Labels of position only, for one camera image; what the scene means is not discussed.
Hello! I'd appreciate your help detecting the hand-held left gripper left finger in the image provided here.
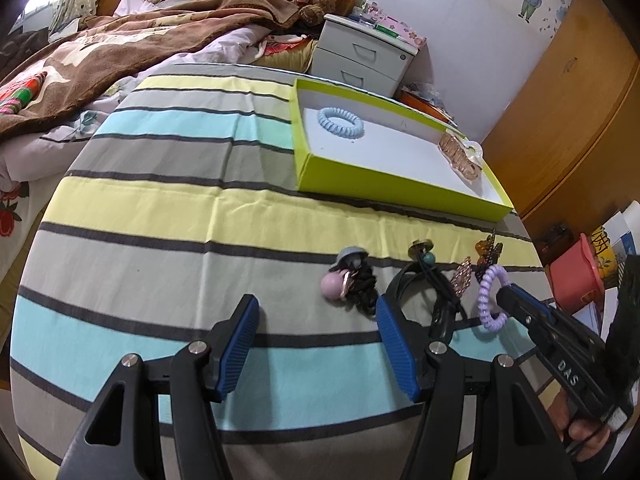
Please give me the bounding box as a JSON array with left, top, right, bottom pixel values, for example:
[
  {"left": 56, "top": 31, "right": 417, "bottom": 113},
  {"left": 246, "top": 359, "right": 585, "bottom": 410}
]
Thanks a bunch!
[{"left": 55, "top": 294, "right": 261, "bottom": 480}]

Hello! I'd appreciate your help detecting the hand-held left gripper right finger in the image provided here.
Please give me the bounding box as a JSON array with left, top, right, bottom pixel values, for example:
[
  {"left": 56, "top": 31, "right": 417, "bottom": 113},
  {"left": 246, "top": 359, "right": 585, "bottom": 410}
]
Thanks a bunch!
[{"left": 375, "top": 294, "right": 576, "bottom": 480}]

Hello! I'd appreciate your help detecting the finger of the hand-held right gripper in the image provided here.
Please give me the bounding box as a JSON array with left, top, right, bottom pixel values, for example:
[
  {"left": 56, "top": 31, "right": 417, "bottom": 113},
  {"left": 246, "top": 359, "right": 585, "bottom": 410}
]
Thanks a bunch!
[
  {"left": 496, "top": 294, "right": 631, "bottom": 431},
  {"left": 500, "top": 285, "right": 603, "bottom": 348}
]

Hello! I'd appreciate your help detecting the black wristband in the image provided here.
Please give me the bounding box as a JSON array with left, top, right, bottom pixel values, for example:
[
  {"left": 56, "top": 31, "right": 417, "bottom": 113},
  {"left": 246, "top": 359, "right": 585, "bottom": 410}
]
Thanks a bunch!
[{"left": 387, "top": 260, "right": 466, "bottom": 356}]

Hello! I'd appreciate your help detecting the purple spiral hair tie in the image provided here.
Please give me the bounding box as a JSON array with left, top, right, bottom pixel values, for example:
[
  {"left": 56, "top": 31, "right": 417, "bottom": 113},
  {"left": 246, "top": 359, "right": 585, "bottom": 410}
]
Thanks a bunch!
[{"left": 477, "top": 264, "right": 512, "bottom": 331}]

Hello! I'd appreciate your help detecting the dark red bead bracelet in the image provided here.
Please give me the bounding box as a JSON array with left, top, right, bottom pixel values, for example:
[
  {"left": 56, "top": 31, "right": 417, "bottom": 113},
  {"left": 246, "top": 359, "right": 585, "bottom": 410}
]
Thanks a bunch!
[{"left": 474, "top": 230, "right": 503, "bottom": 271}]

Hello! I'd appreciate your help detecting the pink rhinestone hair clip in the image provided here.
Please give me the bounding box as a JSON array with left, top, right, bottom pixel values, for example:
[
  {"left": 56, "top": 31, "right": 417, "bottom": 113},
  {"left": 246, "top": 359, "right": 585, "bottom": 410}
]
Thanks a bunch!
[{"left": 450, "top": 256, "right": 473, "bottom": 297}]

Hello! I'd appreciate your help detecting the black scrunchie with pink ball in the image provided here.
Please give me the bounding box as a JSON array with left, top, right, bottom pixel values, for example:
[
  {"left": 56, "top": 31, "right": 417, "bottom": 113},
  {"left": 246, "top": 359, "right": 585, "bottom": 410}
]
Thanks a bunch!
[{"left": 320, "top": 246, "right": 381, "bottom": 317}]

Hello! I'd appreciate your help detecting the black hair tie teal bead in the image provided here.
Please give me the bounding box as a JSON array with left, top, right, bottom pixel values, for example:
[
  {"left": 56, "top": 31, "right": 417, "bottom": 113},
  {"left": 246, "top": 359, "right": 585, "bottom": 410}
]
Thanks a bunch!
[{"left": 407, "top": 240, "right": 468, "bottom": 321}]

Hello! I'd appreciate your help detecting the beige hair claw clip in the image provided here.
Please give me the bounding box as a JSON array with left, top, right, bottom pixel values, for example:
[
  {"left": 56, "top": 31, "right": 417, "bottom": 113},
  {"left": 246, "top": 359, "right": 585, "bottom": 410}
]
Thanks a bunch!
[{"left": 438, "top": 130, "right": 486, "bottom": 181}]

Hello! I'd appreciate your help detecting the green cardboard box tray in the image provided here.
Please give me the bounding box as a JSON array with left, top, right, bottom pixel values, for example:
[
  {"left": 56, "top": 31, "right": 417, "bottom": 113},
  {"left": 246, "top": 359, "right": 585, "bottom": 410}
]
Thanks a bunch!
[{"left": 290, "top": 77, "right": 516, "bottom": 223}]

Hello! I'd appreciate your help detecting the blue spiral hair tie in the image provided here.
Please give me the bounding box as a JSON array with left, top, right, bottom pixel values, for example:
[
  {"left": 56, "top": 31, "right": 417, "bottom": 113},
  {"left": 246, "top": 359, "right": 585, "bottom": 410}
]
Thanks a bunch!
[{"left": 317, "top": 106, "right": 366, "bottom": 139}]

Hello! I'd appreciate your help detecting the person's right hand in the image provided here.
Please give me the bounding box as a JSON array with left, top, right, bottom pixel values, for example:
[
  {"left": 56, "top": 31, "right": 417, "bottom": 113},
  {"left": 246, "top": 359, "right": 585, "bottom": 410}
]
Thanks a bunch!
[{"left": 547, "top": 390, "right": 618, "bottom": 467}]

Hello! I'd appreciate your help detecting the pink plastic bucket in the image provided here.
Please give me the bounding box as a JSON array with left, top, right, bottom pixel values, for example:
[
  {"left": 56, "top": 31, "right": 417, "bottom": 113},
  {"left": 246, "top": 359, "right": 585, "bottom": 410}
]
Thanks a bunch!
[{"left": 547, "top": 232, "right": 606, "bottom": 311}]

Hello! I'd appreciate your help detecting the yellow printed bag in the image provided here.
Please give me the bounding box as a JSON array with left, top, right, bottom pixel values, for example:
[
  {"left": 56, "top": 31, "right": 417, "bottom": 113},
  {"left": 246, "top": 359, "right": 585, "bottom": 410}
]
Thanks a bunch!
[{"left": 590, "top": 225, "right": 618, "bottom": 278}]

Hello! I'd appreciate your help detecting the striped cloth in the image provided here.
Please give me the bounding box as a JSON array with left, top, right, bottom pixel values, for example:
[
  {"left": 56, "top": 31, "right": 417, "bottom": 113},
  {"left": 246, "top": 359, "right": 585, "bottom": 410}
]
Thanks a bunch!
[{"left": 10, "top": 62, "right": 566, "bottom": 480}]

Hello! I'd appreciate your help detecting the wooden wardrobe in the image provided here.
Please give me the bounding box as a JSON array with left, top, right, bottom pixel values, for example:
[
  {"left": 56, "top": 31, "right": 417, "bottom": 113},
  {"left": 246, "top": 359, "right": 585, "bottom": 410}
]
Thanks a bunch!
[{"left": 480, "top": 0, "right": 640, "bottom": 231}]

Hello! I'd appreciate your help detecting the orange container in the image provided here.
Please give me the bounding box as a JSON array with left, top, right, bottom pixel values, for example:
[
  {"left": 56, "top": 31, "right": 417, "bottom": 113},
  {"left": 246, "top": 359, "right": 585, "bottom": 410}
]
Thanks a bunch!
[{"left": 397, "top": 85, "right": 458, "bottom": 126}]

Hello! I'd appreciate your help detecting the red floral bedsheet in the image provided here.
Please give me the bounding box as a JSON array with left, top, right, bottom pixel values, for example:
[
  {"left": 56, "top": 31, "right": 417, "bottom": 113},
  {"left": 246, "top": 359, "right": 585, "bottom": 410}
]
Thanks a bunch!
[{"left": 0, "top": 180, "right": 31, "bottom": 281}]

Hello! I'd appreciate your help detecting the white nightstand with drawers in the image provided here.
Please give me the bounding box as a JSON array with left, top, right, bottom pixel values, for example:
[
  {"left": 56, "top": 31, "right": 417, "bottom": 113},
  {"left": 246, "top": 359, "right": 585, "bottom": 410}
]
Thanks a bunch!
[{"left": 310, "top": 14, "right": 418, "bottom": 100}]

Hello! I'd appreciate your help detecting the pink floral box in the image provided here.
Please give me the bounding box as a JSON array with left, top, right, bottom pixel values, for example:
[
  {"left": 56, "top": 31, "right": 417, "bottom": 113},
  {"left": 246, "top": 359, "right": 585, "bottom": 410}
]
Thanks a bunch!
[{"left": 375, "top": 16, "right": 428, "bottom": 48}]

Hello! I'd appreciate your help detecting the brown fleece blanket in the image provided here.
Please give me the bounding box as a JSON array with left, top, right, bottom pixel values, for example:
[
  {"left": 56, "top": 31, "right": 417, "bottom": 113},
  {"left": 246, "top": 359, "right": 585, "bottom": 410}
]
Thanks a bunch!
[{"left": 0, "top": 0, "right": 301, "bottom": 141}]

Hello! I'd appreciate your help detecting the red plaid pillow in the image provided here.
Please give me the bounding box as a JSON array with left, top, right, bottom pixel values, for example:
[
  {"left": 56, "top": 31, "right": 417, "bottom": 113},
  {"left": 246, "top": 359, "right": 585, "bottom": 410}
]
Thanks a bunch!
[{"left": 0, "top": 71, "right": 48, "bottom": 126}]

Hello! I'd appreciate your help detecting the cluster of cosmetic containers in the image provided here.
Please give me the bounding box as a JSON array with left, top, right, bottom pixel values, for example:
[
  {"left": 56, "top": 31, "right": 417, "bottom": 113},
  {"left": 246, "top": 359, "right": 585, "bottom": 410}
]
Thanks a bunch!
[{"left": 350, "top": 2, "right": 383, "bottom": 26}]

